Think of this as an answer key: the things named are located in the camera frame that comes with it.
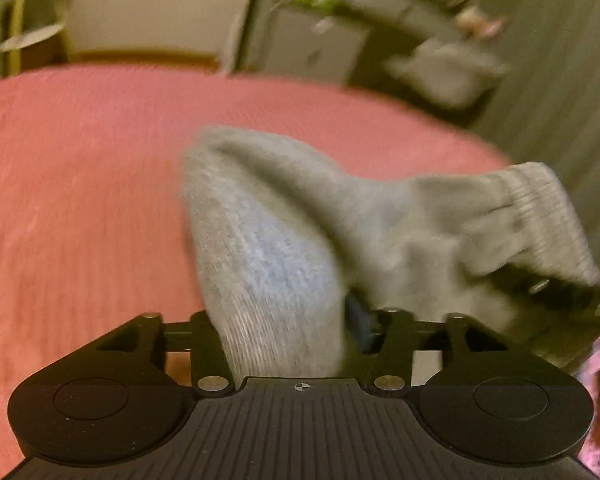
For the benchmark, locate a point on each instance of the pink ribbed bedspread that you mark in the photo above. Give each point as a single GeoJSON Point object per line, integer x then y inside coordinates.
{"type": "Point", "coordinates": [80, 185]}

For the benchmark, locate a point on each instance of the small green plant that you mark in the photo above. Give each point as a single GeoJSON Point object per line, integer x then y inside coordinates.
{"type": "Point", "coordinates": [317, 2]}

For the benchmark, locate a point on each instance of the white bedside cabinet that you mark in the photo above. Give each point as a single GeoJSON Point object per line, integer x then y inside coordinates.
{"type": "Point", "coordinates": [310, 45]}

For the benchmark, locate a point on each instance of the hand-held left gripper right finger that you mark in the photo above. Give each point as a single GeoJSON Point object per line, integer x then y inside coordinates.
{"type": "Point", "coordinates": [359, 325]}

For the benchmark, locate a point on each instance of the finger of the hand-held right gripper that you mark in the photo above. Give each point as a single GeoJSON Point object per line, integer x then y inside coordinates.
{"type": "Point", "coordinates": [570, 297]}

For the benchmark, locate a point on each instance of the grey curtain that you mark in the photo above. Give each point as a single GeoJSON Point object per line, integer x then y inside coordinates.
{"type": "Point", "coordinates": [555, 85]}

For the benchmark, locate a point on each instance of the white door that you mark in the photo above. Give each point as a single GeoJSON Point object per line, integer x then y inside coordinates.
{"type": "Point", "coordinates": [252, 15]}

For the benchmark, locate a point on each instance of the wooden bed frame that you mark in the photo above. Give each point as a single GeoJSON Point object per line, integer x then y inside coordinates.
{"type": "Point", "coordinates": [145, 59]}

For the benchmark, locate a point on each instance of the yellow pole shelf rack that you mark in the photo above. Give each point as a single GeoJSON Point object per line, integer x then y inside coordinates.
{"type": "Point", "coordinates": [17, 20]}

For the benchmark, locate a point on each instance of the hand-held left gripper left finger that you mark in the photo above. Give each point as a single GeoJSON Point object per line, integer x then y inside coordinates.
{"type": "Point", "coordinates": [205, 350]}

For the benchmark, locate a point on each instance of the grey sock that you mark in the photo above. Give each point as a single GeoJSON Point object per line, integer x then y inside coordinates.
{"type": "Point", "coordinates": [280, 240]}

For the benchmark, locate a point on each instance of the pink soft item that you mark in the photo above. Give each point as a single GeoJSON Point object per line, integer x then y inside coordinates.
{"type": "Point", "coordinates": [480, 22]}

